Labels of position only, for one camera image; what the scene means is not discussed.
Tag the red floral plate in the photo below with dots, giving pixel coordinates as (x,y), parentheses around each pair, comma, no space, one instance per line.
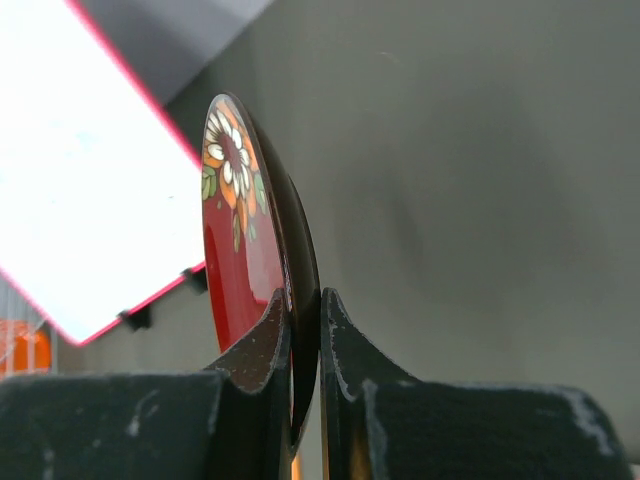
(256,241)

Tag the pink framed whiteboard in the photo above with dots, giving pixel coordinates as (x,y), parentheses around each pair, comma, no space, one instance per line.
(100,202)

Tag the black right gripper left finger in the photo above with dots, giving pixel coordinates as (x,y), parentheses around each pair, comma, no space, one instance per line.
(228,421)

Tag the orange plate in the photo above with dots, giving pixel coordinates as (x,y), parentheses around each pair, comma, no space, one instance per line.
(25,349)

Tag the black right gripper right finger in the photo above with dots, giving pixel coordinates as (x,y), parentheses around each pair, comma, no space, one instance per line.
(381,422)

